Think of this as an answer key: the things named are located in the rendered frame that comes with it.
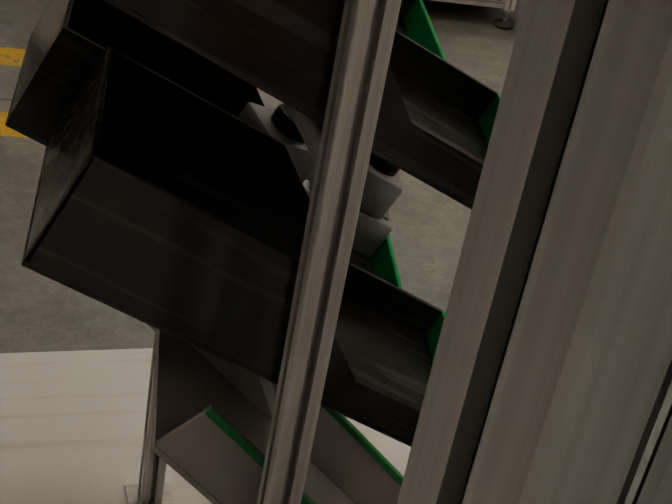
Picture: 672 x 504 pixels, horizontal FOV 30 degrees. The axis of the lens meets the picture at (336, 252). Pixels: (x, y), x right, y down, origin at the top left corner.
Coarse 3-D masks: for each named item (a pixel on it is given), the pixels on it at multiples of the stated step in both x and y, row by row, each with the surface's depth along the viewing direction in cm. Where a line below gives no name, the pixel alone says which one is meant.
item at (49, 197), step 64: (128, 64) 71; (64, 128) 71; (128, 128) 73; (192, 128) 74; (256, 128) 75; (64, 192) 62; (128, 192) 61; (192, 192) 76; (256, 192) 77; (64, 256) 63; (128, 256) 63; (192, 256) 64; (256, 256) 64; (192, 320) 66; (256, 320) 66; (384, 320) 82; (384, 384) 75
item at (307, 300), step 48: (384, 0) 55; (384, 48) 55; (336, 96) 57; (336, 144) 57; (336, 192) 59; (336, 240) 61; (336, 288) 62; (288, 336) 65; (288, 384) 65; (144, 432) 109; (288, 432) 67; (144, 480) 110; (288, 480) 69
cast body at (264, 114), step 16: (240, 112) 84; (256, 112) 82; (272, 112) 84; (288, 112) 83; (272, 128) 82; (288, 128) 82; (288, 144) 81; (304, 144) 83; (304, 160) 83; (304, 176) 84
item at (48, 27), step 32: (64, 0) 78; (96, 0) 84; (32, 32) 85; (64, 32) 72; (96, 32) 86; (128, 32) 86; (32, 64) 77; (64, 64) 73; (160, 64) 87; (192, 64) 88; (32, 96) 74; (64, 96) 74; (224, 96) 89; (256, 96) 89; (32, 128) 75; (352, 256) 89; (384, 256) 89
